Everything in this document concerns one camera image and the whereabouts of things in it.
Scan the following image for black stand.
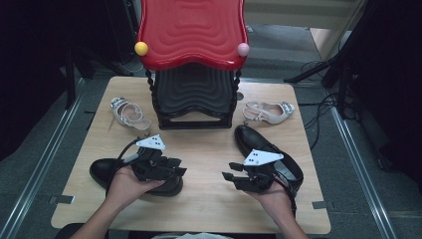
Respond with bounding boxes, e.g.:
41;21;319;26
64;49;88;112
283;46;361;121

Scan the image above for black floor cables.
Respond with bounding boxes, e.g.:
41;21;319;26
300;59;344;151

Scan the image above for red and black shoe rack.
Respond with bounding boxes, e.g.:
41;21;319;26
133;0;251;130

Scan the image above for right hand-held gripper cable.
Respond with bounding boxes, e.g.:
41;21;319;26
272;165;299;219

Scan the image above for left hand-held gripper cable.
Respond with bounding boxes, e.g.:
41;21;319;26
115;138;144;165

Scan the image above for beige strappy sandal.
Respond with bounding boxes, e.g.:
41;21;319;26
109;97;152;137
242;101;296;125

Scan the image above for black leather shoe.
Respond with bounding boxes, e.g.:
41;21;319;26
234;124;305;194
89;157;184;197

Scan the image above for person's right hand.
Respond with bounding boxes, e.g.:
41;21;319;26
246;182;296;222

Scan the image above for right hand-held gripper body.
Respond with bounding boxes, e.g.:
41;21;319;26
237;148;285;194

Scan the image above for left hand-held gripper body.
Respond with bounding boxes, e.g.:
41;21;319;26
130;133;167;182

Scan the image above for person's left hand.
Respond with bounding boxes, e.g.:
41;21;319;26
107;165;166;210

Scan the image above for hand-held gripper cable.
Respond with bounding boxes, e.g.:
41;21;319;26
115;138;144;165
272;165;299;219

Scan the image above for person's white clothing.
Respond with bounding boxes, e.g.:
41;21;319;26
150;232;234;239

